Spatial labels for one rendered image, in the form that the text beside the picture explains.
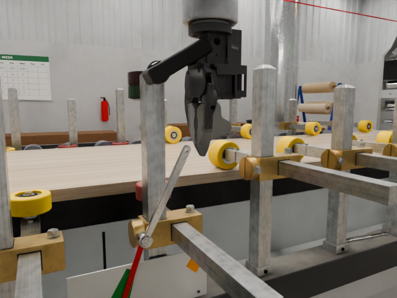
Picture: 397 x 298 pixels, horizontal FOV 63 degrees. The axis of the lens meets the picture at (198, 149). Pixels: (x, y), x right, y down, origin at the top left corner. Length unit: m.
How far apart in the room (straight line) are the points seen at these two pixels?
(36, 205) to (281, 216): 0.71
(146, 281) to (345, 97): 0.61
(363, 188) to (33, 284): 0.50
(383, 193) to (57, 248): 0.51
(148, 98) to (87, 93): 7.21
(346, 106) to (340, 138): 0.08
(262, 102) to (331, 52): 10.45
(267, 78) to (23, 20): 7.46
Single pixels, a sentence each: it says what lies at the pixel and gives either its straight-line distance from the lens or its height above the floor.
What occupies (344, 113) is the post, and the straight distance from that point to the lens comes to 0.87.
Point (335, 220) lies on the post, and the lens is 0.92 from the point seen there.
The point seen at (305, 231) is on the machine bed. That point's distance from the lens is 1.17.
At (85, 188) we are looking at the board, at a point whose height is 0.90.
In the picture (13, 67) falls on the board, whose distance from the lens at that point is 7.80.
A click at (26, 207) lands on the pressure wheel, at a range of 0.69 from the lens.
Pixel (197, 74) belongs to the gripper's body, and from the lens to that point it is 0.53.
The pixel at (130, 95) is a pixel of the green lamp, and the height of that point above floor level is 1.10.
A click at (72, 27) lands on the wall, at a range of 7.93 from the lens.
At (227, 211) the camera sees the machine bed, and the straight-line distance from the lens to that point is 0.95.
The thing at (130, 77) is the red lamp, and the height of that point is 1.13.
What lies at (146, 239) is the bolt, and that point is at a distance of 0.59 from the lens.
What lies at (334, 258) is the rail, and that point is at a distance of 0.92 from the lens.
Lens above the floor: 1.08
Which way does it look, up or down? 8 degrees down
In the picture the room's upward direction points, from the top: straight up
